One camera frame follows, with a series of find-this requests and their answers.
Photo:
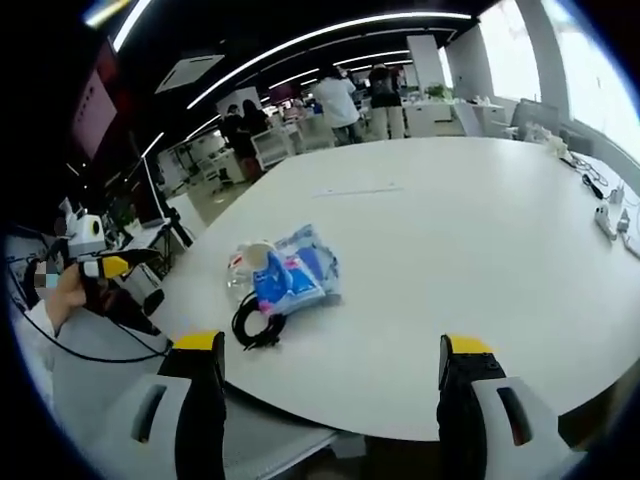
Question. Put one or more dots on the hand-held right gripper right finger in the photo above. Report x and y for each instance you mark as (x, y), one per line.
(460, 415)

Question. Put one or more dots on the black stand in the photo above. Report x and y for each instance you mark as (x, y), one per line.
(177, 225)

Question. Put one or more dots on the person's left hand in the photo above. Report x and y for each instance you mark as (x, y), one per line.
(70, 302)

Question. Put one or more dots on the white tabletop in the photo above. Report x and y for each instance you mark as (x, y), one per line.
(450, 260)

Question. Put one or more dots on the white paper cup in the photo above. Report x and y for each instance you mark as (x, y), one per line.
(257, 252)

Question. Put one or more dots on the clear plastic wrapper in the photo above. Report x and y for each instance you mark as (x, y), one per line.
(239, 280)

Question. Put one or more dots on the green plant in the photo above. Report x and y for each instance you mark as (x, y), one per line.
(437, 91)

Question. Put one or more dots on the white power strip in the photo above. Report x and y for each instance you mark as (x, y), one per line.
(605, 222)

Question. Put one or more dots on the white cabinet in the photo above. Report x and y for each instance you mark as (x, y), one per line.
(430, 120)

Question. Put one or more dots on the dark office chair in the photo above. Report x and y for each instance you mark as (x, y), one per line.
(535, 117)

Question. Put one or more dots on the white charger plug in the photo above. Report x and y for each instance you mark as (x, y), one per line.
(617, 195)

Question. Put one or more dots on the long ceiling light strip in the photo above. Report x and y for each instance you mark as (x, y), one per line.
(320, 40)

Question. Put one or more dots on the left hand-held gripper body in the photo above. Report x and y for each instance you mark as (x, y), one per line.
(85, 237)

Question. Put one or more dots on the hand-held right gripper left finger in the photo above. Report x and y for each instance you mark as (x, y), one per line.
(200, 410)

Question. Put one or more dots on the pink wall screen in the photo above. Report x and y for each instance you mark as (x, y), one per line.
(92, 110)

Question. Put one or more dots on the white shelf cart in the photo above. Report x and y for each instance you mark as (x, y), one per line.
(272, 147)

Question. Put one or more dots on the blue tissue packet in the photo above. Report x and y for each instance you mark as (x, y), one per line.
(295, 280)

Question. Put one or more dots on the computer monitor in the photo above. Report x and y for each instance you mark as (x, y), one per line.
(150, 195)

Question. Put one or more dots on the ceiling air vent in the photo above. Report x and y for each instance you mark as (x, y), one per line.
(190, 72)

